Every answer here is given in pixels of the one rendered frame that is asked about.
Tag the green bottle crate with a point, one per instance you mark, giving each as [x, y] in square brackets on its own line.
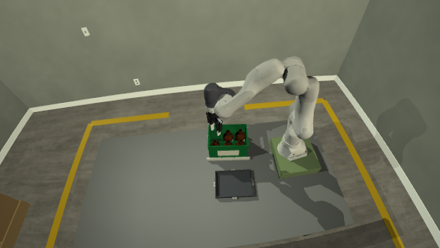
[230, 150]

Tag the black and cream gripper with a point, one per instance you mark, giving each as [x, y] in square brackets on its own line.
[213, 118]

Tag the brown glass bottle with white label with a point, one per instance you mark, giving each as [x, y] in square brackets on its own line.
[227, 136]

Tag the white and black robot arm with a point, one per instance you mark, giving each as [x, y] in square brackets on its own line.
[300, 112]

